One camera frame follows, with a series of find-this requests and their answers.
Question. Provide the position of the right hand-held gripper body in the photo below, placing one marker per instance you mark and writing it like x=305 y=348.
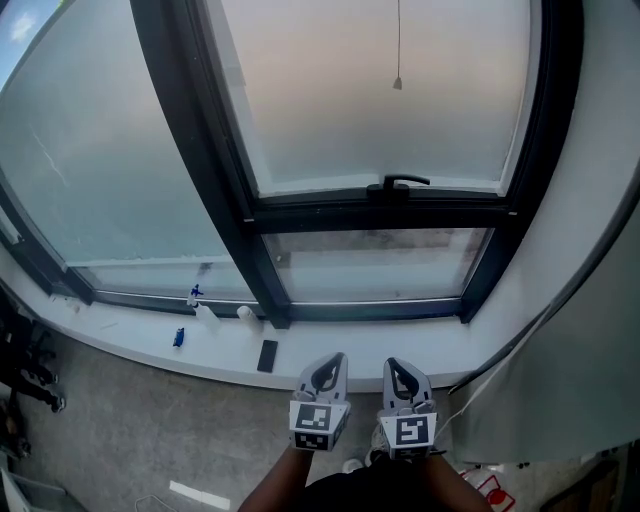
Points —
x=410 y=430

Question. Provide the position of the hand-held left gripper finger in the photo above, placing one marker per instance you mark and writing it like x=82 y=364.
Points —
x=344 y=385
x=310 y=375

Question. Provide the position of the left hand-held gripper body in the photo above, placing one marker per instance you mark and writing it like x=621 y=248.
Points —
x=315 y=420

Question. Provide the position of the person's right forearm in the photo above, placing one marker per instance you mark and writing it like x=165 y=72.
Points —
x=455 y=485

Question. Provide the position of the person's left forearm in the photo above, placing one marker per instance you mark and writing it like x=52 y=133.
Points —
x=280 y=480

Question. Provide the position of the person's white shoe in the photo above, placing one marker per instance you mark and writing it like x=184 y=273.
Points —
x=352 y=465
x=377 y=442

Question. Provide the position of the black phone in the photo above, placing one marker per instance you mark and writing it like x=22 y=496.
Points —
x=267 y=356

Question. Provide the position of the person's black clothing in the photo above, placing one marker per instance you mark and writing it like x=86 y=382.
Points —
x=375 y=490

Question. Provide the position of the small white bottle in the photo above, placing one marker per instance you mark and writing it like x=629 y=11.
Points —
x=248 y=320

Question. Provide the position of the red and white sign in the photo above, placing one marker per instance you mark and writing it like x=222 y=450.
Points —
x=492 y=492

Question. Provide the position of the clear spray bottle blue trigger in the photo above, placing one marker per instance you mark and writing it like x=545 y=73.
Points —
x=205 y=315

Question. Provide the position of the white floor tape strip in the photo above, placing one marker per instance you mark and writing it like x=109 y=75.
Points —
x=200 y=492

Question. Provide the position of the small blue object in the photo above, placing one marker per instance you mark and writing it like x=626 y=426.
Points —
x=178 y=337

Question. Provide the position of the white partition panel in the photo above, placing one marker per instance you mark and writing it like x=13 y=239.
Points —
x=575 y=375

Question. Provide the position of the black office chair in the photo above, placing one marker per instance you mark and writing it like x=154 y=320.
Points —
x=30 y=370

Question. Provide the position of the dark window frame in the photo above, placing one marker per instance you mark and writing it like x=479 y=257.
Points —
x=200 y=150

